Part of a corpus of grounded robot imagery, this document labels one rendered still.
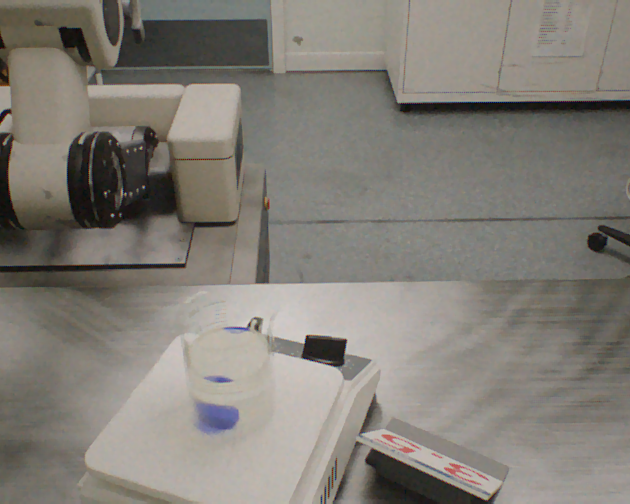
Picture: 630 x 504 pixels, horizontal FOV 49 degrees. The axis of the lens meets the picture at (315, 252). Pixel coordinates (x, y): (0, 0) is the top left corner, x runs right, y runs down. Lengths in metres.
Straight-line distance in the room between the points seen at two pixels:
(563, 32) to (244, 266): 1.95
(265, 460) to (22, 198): 0.89
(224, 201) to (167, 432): 1.06
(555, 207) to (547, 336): 1.77
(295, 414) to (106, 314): 0.28
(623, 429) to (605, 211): 1.88
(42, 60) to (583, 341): 0.94
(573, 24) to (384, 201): 1.13
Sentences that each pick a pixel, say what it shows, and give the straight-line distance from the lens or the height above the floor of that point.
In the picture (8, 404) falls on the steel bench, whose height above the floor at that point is 0.75.
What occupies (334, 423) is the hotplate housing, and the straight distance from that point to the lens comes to 0.43.
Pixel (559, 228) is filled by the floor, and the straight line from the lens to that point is 2.27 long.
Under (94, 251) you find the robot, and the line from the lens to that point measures 1.43.
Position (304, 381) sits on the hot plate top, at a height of 0.84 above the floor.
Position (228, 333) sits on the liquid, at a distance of 0.40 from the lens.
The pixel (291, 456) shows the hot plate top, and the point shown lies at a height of 0.84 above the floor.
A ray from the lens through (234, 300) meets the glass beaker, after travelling 0.40.
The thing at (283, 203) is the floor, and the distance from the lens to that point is 2.28.
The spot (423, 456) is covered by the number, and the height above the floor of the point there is 0.78.
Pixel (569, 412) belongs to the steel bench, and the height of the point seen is 0.75.
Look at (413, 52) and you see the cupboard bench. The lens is 2.85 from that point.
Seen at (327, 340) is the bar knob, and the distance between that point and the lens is 0.50.
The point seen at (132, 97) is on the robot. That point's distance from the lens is 1.63.
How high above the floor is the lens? 1.14
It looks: 34 degrees down
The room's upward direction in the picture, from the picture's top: straight up
